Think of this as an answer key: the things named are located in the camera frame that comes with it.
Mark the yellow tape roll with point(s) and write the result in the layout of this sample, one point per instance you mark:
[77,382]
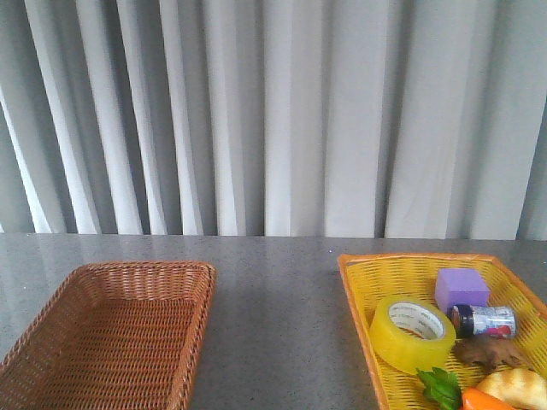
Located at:
[411,335]

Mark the grey pleated curtain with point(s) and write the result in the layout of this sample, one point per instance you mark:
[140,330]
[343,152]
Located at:
[386,119]

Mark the yellow plastic basket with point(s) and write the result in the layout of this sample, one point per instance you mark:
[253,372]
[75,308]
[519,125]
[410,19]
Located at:
[369,278]

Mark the purple foam block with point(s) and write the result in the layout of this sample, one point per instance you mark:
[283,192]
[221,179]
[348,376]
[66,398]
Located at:
[460,286]

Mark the brown wicker basket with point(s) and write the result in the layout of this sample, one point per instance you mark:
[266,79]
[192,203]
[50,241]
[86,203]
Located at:
[115,335]

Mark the small black-capped bottle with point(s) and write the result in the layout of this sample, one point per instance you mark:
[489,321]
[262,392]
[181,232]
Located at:
[470,321]

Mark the green leaf garnish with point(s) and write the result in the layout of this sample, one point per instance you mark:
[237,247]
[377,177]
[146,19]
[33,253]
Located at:
[441,387]

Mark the brown dried leaf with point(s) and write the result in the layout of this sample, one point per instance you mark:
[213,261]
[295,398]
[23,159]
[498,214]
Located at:
[490,352]

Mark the orange carrot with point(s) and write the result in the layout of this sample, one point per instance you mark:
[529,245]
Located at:
[475,399]

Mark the bread roll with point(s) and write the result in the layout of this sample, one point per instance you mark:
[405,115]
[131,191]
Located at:
[520,388]

